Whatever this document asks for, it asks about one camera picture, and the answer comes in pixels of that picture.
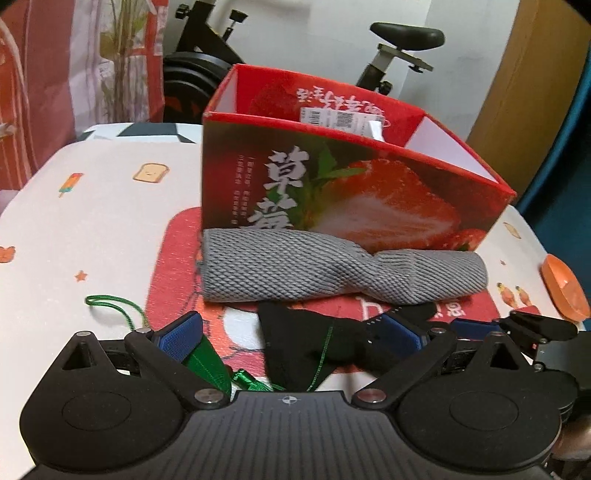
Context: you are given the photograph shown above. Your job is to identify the green zongzi sachet with tassel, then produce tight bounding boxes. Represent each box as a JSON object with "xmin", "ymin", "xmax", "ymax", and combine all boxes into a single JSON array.
[{"xmin": 84, "ymin": 294, "xmax": 287, "ymax": 395}]

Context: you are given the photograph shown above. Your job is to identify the black eye mask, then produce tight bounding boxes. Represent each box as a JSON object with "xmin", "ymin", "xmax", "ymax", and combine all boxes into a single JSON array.
[{"xmin": 257, "ymin": 302, "xmax": 437, "ymax": 392}]

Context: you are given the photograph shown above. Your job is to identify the orange paper boat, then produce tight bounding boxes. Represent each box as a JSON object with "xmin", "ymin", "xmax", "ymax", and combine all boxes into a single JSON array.
[{"xmin": 540, "ymin": 254, "xmax": 590, "ymax": 323}]

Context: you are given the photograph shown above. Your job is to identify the grey knitted sleeve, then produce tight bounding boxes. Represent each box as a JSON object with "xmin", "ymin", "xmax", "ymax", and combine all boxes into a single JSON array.
[{"xmin": 199, "ymin": 228, "xmax": 488, "ymax": 305}]

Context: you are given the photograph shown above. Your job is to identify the white cartoon table mat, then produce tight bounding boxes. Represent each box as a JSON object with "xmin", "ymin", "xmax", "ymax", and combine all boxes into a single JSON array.
[{"xmin": 1, "ymin": 124, "xmax": 557, "ymax": 479}]

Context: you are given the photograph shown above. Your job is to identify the red strawberry cardboard box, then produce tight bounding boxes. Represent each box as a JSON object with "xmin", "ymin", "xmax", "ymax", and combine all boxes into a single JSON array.
[{"xmin": 201, "ymin": 64, "xmax": 515, "ymax": 253}]

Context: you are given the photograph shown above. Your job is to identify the black exercise bike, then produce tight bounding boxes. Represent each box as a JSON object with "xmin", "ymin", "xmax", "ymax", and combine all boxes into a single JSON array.
[{"xmin": 162, "ymin": 0, "xmax": 447, "ymax": 125}]

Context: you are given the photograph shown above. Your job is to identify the wooden door panel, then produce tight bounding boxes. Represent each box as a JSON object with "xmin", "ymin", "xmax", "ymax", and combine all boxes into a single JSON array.
[{"xmin": 467, "ymin": 0, "xmax": 590, "ymax": 195}]

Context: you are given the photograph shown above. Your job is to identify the red white floral curtain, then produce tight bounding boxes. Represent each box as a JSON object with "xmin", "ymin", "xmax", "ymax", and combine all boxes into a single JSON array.
[{"xmin": 1, "ymin": 0, "xmax": 168, "ymax": 190}]

